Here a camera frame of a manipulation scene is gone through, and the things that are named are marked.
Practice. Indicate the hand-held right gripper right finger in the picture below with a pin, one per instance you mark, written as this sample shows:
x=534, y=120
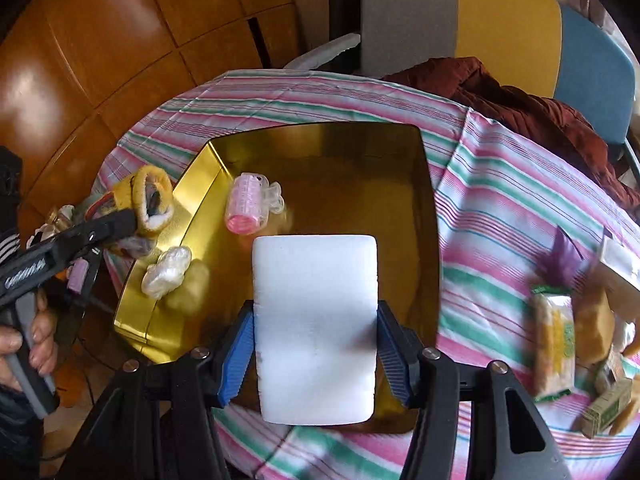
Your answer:
x=395, y=360

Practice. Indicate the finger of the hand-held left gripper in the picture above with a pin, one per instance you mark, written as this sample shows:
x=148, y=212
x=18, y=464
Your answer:
x=95, y=235
x=92, y=272

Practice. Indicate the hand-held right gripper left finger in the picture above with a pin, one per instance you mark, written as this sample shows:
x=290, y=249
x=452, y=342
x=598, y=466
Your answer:
x=235, y=360

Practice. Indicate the yellow fluffy scrunchie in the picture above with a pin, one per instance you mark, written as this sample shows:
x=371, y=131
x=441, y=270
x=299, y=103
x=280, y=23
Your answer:
x=127, y=195

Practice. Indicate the white foam block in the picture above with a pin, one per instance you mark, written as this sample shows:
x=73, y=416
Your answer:
x=315, y=310

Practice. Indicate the green yellow cracker packet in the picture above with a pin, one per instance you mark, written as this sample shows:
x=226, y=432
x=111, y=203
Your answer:
x=552, y=345

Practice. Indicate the gold metal tray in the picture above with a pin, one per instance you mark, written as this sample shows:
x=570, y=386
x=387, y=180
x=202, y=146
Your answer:
x=325, y=185

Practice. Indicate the person's left hand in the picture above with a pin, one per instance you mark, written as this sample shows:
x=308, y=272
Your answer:
x=42, y=335

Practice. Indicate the small lilac item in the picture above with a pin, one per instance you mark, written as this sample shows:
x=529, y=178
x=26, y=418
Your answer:
x=77, y=277

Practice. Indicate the pile of hair accessories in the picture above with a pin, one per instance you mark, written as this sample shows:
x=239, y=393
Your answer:
x=52, y=220

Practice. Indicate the pearly white plastic bundle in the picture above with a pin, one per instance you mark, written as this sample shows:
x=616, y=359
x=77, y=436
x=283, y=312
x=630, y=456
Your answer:
x=165, y=272

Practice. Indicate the pink hair roller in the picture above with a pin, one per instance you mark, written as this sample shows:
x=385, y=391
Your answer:
x=242, y=205

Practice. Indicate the clear plastic hair clip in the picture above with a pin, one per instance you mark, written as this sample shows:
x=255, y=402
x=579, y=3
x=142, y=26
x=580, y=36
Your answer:
x=273, y=197

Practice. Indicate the pink green striped tablecloth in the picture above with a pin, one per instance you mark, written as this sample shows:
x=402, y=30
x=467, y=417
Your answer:
x=500, y=200

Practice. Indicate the purple foil wrapper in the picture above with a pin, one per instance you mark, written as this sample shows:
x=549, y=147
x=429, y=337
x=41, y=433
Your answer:
x=562, y=262

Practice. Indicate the yellow sponge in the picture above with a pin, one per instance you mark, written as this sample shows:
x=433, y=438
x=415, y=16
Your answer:
x=594, y=330

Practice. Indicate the small green cardboard box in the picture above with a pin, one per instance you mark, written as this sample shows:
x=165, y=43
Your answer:
x=607, y=407

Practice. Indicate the white cardboard box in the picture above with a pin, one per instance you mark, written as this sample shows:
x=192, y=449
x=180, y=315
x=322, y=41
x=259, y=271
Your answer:
x=622, y=262

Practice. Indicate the rust brown jacket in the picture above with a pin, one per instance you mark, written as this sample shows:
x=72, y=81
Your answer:
x=525, y=105

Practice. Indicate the grey yellow blue chair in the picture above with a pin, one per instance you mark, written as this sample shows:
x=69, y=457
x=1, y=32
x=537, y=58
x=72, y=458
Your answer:
x=505, y=15

